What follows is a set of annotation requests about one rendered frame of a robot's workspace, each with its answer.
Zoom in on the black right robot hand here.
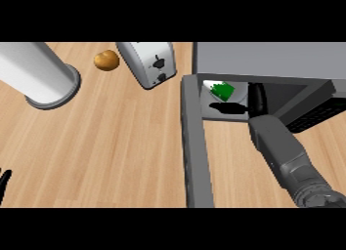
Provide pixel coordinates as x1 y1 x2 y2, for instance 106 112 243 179
208 82 268 119

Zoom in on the white and green milk carton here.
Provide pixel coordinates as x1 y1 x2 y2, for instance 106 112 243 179
202 80 246 104

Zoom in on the grey microwave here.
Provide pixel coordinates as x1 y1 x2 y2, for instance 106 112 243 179
193 42 346 135

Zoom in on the grey microwave door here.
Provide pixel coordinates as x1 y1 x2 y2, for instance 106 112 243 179
181 74 217 209

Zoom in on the silver toaster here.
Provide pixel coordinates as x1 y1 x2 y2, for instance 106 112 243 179
116 42 180 91

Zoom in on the brown potato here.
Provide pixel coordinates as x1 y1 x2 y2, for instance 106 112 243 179
92 49 122 71

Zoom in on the white cylindrical appliance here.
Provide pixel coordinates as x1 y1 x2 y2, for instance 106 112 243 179
0 42 83 110

